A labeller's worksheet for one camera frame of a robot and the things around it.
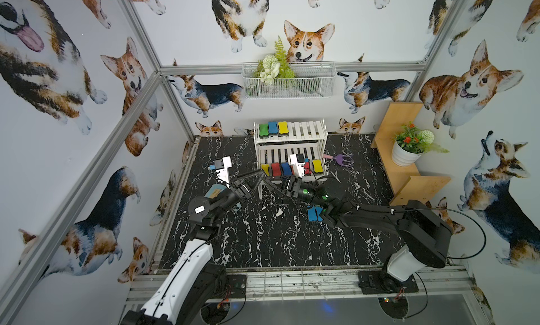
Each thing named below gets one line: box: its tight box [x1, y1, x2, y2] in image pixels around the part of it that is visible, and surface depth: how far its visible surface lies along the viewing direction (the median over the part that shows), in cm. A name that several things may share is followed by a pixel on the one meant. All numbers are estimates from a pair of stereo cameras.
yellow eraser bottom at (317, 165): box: [312, 158, 324, 174], surface depth 92 cm
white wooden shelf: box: [253, 118, 329, 182], surface depth 90 cm
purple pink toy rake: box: [323, 154, 353, 167], surface depth 112 cm
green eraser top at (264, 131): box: [258, 123, 270, 139], surface depth 85 cm
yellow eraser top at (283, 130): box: [277, 120, 289, 137], surface depth 86 cm
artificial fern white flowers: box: [253, 35, 295, 86], surface depth 82 cm
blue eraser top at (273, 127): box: [268, 120, 279, 135], surface depth 86 cm
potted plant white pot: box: [390, 122, 450, 167], surface depth 92 cm
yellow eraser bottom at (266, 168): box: [260, 163, 270, 177], surface depth 92 cm
